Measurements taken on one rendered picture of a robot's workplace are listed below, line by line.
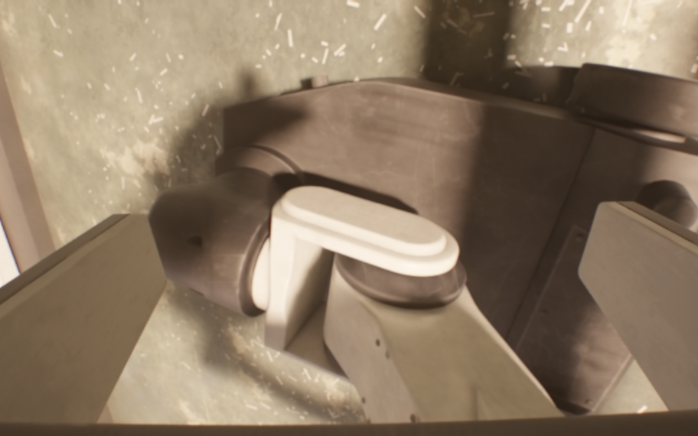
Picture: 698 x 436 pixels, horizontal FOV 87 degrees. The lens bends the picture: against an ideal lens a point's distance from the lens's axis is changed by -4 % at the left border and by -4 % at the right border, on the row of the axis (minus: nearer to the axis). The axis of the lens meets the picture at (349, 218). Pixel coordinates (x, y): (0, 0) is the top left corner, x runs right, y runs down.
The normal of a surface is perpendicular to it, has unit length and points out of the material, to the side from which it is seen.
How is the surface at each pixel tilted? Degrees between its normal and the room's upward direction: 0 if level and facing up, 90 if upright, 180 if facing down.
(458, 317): 90
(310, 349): 90
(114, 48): 0
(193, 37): 0
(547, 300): 0
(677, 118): 12
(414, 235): 90
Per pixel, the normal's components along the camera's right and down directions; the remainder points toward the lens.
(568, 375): -0.37, 0.36
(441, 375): 0.14, -0.89
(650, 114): -0.72, 0.24
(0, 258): 0.87, 0.22
